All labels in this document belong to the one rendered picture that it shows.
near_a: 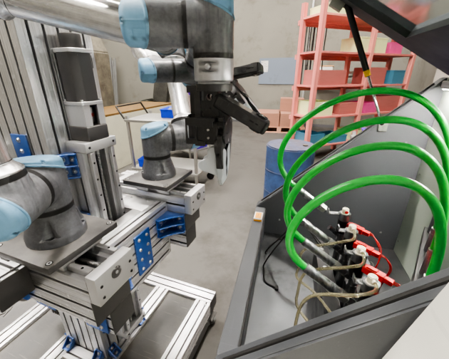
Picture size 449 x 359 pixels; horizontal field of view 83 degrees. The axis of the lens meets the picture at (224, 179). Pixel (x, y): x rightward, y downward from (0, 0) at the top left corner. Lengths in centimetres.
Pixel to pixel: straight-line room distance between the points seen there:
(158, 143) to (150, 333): 100
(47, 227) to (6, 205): 20
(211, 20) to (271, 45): 786
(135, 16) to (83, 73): 47
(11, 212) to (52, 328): 125
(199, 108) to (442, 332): 47
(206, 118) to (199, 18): 16
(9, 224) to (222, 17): 54
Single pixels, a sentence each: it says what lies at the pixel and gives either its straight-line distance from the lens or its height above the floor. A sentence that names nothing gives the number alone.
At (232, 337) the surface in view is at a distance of 62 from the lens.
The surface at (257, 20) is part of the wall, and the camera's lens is 852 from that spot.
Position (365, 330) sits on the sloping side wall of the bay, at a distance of 44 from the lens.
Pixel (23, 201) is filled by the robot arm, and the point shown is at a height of 122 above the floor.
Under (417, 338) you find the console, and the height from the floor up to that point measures 117.
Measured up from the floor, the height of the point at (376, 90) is 143.
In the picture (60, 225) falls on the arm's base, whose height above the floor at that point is 109.
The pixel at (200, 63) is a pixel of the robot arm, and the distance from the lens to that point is 50.
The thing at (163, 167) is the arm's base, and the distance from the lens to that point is 111.
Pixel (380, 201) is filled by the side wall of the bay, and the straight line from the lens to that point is 109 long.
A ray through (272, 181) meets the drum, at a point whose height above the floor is 41.
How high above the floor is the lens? 146
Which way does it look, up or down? 23 degrees down
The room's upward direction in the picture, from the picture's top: straight up
